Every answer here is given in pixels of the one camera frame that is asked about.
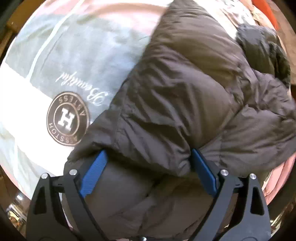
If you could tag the dark brown puffer jacket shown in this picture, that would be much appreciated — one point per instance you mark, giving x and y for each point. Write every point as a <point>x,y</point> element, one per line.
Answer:
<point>194,88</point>

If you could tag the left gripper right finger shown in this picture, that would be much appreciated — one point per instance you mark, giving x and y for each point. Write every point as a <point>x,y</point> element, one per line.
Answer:
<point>238,211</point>

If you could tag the plaid bed sheet with logo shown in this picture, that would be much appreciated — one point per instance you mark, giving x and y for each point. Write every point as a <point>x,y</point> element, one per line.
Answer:
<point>61,72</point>

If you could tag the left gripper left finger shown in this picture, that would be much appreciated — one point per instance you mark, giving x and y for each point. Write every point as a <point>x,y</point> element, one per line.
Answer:
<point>58,210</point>

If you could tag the orange carrot plush pillow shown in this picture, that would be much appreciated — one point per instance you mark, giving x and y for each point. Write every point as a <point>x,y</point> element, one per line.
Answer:
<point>264,7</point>

